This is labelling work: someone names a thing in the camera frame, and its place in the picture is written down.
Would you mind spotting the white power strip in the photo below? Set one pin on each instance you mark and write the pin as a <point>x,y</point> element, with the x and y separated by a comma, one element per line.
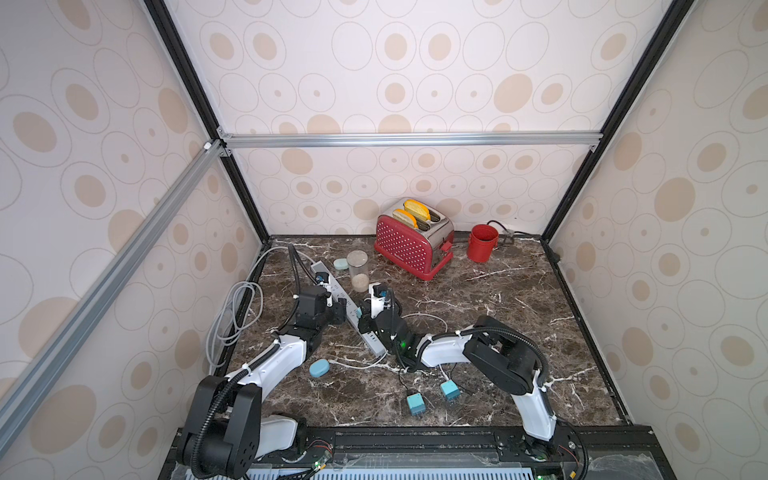
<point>337,291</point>

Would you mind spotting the clear jar with rice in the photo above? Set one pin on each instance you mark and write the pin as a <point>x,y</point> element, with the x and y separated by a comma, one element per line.
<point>358,269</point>

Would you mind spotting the red polka dot toaster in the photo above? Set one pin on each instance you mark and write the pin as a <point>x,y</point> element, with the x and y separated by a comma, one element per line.
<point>421,252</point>

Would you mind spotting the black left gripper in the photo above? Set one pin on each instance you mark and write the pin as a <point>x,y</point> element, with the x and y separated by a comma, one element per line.
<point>338,313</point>

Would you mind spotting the yellow toast slice back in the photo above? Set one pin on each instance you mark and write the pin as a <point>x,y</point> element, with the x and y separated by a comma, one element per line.
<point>417,209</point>

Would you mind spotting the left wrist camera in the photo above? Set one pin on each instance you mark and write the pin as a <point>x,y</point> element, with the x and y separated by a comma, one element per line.
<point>323,279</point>

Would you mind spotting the teal charger with black cable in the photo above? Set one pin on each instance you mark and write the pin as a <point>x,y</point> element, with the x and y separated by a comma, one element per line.
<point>415,401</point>

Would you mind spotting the red plastic cup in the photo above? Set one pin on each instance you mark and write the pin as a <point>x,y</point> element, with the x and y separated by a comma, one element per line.
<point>483,239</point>

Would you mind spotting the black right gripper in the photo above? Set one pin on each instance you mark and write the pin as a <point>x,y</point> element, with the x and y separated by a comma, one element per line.
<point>372,318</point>

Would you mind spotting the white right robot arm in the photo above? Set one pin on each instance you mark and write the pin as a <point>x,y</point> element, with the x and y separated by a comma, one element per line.
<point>509,359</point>

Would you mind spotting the yellow toast slice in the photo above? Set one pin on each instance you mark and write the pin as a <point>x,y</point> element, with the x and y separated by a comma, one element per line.
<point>417,209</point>
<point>406,218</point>

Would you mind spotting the teal charger with white cable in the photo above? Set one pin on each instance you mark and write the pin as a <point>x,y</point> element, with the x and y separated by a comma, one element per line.
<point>449,388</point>

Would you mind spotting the mint green earbud case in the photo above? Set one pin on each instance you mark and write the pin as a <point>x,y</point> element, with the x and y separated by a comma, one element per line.
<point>341,264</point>

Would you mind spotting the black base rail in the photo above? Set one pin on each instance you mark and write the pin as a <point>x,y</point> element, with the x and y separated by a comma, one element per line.
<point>490,452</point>

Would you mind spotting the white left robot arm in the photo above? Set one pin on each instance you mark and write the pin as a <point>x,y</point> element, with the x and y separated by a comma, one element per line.
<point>225,431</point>

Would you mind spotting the yellow toast slice front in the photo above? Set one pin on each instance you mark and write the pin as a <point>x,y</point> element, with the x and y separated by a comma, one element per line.
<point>406,218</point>

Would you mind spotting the blue earbud case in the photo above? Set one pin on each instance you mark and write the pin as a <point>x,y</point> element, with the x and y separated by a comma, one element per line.
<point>319,368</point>

